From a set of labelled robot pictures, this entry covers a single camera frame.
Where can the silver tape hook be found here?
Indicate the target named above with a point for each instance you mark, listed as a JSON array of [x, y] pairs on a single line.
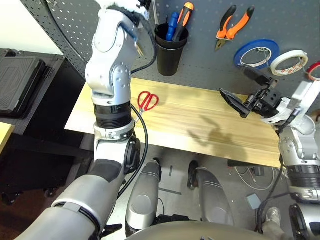
[[303, 63], [265, 53]]

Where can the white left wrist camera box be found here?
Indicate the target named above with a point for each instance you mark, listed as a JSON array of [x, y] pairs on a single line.
[[120, 6]]

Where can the black ribbed tool case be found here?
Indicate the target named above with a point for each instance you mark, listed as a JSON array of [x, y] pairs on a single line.
[[17, 82]]

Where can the black plastic cup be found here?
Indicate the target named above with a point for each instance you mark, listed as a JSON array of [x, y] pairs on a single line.
[[170, 57]]

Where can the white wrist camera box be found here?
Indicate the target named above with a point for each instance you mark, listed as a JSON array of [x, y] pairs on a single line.
[[120, 6], [303, 95]]

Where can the silver left robot leg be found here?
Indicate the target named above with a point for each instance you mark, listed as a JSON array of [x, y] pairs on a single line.
[[142, 195]]

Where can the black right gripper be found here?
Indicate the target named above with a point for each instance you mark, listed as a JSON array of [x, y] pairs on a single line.
[[267, 102]]

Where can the red tape roll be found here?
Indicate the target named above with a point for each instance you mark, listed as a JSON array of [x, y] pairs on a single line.
[[313, 70]]

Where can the light wooden side table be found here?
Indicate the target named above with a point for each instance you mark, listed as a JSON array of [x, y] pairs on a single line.
[[5, 135]]

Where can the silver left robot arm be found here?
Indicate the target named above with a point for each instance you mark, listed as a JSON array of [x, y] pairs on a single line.
[[107, 75]]

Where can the grey foot pedal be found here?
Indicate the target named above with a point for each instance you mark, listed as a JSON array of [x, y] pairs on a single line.
[[253, 202]]

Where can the silver robot leg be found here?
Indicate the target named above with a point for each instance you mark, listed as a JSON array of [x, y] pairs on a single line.
[[142, 195], [212, 197]]

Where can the orange and black pliers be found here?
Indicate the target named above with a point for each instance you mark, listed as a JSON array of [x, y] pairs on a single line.
[[225, 31]]

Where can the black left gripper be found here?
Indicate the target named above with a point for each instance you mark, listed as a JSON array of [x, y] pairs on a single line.
[[144, 3]]

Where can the grey person's shoe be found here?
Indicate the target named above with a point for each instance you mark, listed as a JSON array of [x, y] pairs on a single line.
[[273, 215]]

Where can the white tape roll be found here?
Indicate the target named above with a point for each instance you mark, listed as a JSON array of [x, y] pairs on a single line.
[[276, 65]]

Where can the silver right robot leg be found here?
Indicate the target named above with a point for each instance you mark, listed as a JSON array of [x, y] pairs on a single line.
[[212, 197]]

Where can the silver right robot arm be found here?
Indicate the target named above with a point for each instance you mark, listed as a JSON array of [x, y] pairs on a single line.
[[297, 147]]

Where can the blue tape roll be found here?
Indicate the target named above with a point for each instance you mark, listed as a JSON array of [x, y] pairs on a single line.
[[238, 55]]

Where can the orange and black screwdriver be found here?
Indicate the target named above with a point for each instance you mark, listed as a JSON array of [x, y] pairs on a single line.
[[185, 17]]

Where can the khaki trouser leg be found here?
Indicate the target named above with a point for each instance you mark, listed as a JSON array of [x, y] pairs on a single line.
[[273, 231]]

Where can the grey perforated pegboard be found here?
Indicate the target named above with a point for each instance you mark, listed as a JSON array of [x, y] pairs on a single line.
[[205, 62]]

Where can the black cabinet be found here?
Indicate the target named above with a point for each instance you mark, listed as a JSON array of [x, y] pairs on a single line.
[[50, 150]]

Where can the grey robot torso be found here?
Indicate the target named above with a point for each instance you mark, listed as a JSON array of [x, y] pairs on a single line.
[[190, 232]]

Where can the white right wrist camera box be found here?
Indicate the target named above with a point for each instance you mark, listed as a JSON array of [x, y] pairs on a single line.
[[303, 95]]

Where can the small black electronic box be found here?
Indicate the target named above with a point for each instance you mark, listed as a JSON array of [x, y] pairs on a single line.
[[257, 171]]

